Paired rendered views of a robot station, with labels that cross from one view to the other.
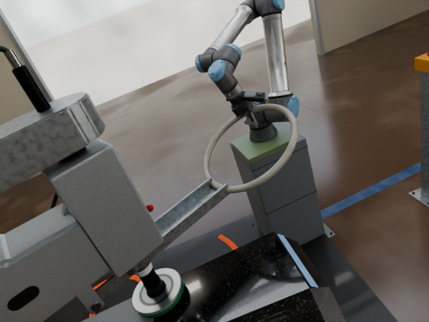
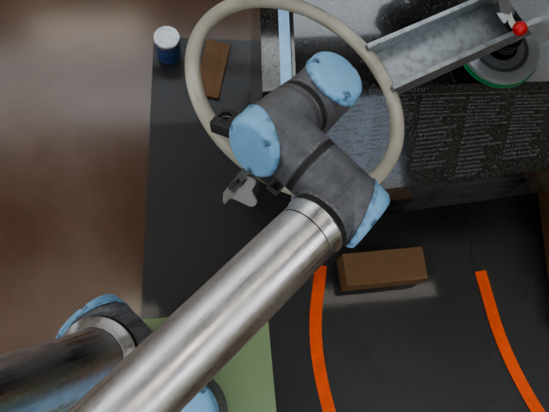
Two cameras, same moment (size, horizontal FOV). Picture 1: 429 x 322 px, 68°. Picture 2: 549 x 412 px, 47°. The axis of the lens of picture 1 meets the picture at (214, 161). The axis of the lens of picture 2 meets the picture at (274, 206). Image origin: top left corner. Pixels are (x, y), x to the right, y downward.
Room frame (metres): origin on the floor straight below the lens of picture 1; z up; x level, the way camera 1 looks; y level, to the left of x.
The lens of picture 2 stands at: (1.88, -0.29, 2.34)
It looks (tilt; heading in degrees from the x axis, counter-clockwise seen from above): 73 degrees down; 167
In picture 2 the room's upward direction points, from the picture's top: 16 degrees clockwise
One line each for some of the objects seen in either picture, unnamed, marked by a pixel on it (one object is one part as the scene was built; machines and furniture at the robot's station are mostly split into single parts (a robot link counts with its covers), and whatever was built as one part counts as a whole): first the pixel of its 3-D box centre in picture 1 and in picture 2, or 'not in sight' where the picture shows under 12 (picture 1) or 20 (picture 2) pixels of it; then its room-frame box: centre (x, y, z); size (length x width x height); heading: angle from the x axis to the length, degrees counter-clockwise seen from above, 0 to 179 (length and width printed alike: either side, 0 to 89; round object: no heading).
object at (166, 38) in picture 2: not in sight; (167, 45); (0.56, -0.58, 0.08); 0.10 x 0.10 x 0.13
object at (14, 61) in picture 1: (27, 82); not in sight; (0.96, 0.41, 1.78); 0.04 x 0.04 x 0.17
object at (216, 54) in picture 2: not in sight; (212, 69); (0.62, -0.40, 0.02); 0.25 x 0.10 x 0.01; 172
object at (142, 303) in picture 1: (156, 290); (500, 47); (0.96, 0.41, 0.88); 0.21 x 0.21 x 0.01
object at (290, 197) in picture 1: (278, 188); not in sight; (1.92, -0.37, 0.43); 0.50 x 0.50 x 0.85; 7
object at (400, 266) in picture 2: not in sight; (381, 269); (1.42, 0.27, 0.07); 0.30 x 0.12 x 0.12; 98
